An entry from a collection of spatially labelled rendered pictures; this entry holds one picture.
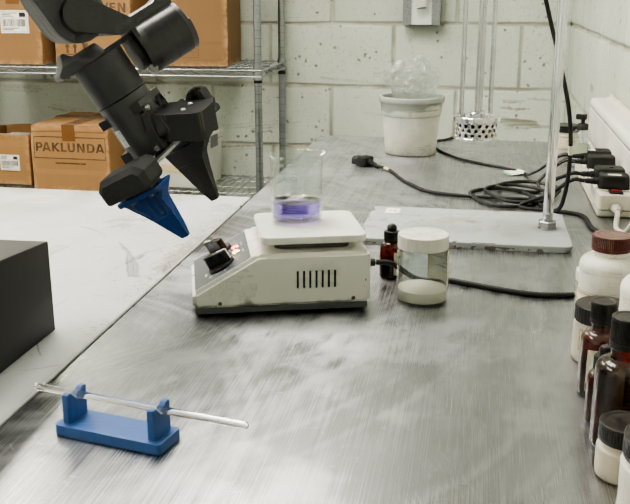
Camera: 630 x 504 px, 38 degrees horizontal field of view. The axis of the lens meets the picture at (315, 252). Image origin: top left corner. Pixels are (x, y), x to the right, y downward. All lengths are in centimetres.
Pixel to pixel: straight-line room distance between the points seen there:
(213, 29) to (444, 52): 83
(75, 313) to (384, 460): 47
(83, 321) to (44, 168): 235
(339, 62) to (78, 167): 100
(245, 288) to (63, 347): 21
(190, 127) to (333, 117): 251
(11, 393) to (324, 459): 31
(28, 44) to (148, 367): 252
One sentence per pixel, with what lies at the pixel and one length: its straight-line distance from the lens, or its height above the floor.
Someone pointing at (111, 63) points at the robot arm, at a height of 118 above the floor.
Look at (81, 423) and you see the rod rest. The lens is 79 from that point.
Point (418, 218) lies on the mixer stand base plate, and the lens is 143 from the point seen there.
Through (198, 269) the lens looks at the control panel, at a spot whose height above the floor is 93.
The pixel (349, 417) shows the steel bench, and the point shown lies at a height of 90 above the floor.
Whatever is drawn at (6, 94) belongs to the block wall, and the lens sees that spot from 387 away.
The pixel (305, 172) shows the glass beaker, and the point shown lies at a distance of 105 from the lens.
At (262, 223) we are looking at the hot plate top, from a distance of 108.
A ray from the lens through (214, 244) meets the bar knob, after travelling 110.
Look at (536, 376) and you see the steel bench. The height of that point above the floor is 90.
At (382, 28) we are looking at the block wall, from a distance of 340.
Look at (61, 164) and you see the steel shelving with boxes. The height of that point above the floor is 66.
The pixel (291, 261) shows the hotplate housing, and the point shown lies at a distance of 102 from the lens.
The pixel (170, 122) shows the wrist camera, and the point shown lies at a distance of 97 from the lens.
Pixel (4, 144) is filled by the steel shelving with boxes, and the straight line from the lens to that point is 350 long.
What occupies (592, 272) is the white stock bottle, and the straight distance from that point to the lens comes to 98.
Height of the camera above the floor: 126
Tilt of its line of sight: 16 degrees down
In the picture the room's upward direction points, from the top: straight up
